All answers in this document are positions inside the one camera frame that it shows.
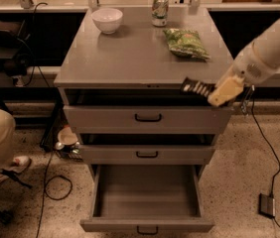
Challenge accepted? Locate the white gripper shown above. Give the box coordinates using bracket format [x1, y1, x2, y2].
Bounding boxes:
[208, 42, 273, 107]

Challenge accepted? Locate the dark chocolate rxbar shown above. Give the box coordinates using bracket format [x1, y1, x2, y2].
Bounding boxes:
[181, 77, 214, 97]

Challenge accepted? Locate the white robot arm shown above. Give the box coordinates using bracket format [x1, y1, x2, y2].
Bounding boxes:
[208, 19, 280, 107]

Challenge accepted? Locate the grey drawer cabinet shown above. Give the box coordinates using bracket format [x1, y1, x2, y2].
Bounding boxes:
[53, 5, 247, 171]

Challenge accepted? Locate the grey top drawer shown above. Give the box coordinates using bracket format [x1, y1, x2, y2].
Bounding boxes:
[64, 89, 232, 134]

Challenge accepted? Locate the grey drawer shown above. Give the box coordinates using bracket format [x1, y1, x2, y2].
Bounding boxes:
[81, 134, 214, 165]
[64, 89, 232, 134]
[80, 165, 213, 235]

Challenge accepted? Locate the grey middle drawer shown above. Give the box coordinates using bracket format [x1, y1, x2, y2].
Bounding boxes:
[81, 134, 214, 165]

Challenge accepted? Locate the grey bottom drawer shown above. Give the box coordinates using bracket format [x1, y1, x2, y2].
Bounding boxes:
[80, 165, 213, 235]

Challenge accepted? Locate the green chip bag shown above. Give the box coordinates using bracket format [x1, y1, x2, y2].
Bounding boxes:
[163, 28, 210, 60]

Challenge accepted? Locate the green soda can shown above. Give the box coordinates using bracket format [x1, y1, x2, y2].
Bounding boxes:
[151, 0, 169, 27]

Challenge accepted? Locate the black power adapter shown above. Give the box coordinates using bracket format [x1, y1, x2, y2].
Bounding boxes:
[258, 193, 275, 218]

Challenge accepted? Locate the white bowl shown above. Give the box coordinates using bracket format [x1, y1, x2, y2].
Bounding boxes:
[91, 8, 123, 34]

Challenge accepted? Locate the white shoe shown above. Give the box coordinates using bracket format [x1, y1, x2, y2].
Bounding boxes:
[9, 156, 32, 174]

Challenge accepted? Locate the black equipment on shelf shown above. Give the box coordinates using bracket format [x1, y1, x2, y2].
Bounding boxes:
[0, 18, 32, 77]

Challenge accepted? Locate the black floor cable right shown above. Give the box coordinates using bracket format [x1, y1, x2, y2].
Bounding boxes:
[250, 86, 280, 238]

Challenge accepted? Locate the black floor cable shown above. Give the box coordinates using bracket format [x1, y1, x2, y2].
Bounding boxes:
[250, 86, 280, 238]
[35, 151, 73, 238]

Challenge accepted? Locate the wire basket with dishes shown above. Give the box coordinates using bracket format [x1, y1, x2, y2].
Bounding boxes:
[54, 126, 82, 162]

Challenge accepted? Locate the black floor cable left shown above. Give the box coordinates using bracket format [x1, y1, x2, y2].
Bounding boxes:
[35, 151, 73, 238]

